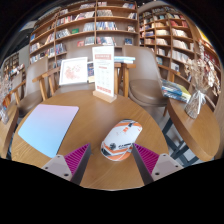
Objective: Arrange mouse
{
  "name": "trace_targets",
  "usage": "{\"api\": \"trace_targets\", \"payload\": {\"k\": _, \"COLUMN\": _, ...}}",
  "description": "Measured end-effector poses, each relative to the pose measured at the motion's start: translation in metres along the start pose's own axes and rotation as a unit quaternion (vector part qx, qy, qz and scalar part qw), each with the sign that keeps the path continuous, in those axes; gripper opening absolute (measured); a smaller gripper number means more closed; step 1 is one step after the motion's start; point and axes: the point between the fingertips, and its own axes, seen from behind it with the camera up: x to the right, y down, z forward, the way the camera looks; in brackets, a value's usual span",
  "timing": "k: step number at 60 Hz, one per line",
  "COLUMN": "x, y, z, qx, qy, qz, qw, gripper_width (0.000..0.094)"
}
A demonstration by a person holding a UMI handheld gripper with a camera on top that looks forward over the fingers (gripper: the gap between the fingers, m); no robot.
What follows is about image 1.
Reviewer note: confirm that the white sign on wooden base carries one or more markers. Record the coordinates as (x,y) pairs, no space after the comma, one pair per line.
(104,71)

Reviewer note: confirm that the white framed floral picture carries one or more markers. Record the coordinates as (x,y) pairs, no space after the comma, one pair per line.
(73,71)

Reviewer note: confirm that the narrow distant bookshelf unit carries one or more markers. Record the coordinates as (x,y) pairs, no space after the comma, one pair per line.
(11,63)

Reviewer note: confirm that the white and orange computer mouse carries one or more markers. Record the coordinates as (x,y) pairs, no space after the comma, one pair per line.
(120,138)

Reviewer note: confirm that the tall wooden bookshelf unit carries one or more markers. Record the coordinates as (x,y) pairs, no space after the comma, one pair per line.
(173,36)

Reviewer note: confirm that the dark cover book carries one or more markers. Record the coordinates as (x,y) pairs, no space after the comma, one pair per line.
(90,71)

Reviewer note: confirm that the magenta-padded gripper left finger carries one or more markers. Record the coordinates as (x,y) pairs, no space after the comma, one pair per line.
(63,165)

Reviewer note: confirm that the stack of magazines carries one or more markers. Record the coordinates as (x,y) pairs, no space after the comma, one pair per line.
(175,91)

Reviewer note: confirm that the brown padded wooden armchair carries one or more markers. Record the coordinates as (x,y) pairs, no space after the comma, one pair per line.
(31,96)
(146,90)
(81,51)

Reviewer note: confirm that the round wooden side table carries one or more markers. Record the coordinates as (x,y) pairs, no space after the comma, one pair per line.
(196,133)
(8,130)

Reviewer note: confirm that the stack of blue books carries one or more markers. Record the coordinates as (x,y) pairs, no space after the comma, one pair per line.
(125,59)

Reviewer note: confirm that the blue-pink gradient mouse pad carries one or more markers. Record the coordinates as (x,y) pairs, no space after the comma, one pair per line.
(48,128)

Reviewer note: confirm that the glass vase with dried flowers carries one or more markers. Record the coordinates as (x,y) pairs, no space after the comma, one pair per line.
(4,110)
(195,103)

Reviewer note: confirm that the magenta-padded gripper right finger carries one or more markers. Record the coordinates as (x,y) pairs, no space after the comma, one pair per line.
(160,165)

